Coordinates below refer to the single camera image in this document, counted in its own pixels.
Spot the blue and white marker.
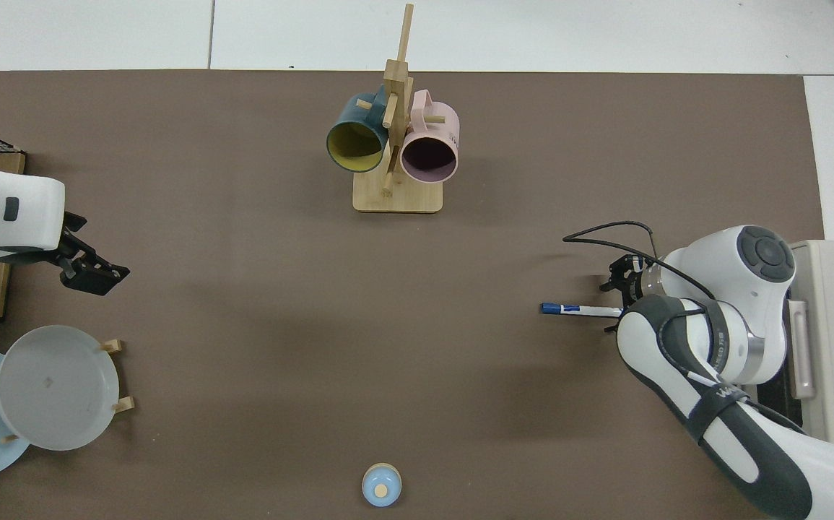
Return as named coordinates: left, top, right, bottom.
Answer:
left=540, top=302, right=624, bottom=319

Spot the grey plate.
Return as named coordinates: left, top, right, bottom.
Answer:
left=0, top=325, right=120, bottom=452

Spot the wooden plate rack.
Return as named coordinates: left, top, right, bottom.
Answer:
left=0, top=338, right=136, bottom=445

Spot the brown table cloth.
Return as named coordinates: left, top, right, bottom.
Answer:
left=0, top=69, right=825, bottom=520

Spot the pink cup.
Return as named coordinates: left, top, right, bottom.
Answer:
left=399, top=90, right=460, bottom=183

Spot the wooden cup stand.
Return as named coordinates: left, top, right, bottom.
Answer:
left=352, top=4, right=444, bottom=215

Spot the small blue round thing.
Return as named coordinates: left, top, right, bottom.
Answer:
left=361, top=463, right=403, bottom=508

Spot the dark teal cup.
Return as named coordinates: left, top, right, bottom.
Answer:
left=326, top=85, right=392, bottom=174

